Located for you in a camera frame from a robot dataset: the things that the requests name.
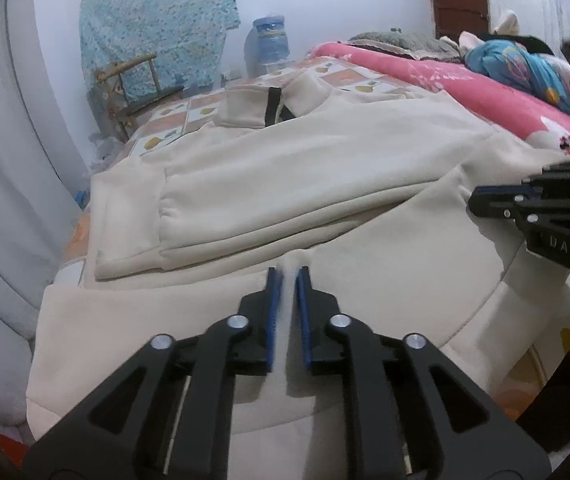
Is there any red patterned cloth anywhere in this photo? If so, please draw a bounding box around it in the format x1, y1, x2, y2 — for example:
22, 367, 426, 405
0, 422, 30, 448

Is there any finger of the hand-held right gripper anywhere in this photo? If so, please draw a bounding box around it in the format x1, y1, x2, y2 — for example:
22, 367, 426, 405
474, 156, 570, 198
468, 194, 540, 233

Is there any blue water jug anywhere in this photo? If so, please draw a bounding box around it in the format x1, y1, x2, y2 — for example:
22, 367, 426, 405
244, 15, 290, 78

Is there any tile patterned tablecloth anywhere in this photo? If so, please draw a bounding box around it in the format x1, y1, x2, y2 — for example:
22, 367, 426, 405
52, 55, 570, 411

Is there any brown wooden door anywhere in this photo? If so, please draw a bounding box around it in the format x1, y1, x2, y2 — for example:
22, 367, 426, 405
425, 0, 490, 41

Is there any wooden chair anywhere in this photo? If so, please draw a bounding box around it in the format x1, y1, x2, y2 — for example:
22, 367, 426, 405
92, 52, 186, 141

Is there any pink floral blanket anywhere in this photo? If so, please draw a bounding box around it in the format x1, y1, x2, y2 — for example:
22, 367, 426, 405
312, 40, 570, 156

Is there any white plastic bag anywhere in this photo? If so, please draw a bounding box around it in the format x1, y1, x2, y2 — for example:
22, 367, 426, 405
85, 130, 133, 176

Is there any white plush toy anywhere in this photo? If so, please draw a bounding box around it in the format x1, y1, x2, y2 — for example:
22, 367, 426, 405
457, 9, 523, 51

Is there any blue printed clothing bundle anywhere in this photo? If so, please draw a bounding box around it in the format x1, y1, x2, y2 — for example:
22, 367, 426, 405
465, 35, 570, 116

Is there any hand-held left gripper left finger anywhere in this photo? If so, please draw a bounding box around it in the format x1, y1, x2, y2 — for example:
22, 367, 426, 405
25, 267, 286, 476

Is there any white curtain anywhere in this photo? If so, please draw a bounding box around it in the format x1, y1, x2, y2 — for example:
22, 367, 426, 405
0, 0, 96, 426

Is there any beige zip jacket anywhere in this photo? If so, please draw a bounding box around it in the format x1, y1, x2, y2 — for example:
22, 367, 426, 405
25, 67, 570, 441

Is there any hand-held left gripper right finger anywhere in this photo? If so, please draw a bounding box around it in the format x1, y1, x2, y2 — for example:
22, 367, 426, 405
295, 266, 550, 476

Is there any teal patterned cloth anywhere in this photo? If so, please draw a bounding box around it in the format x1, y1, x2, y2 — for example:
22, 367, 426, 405
79, 0, 242, 106

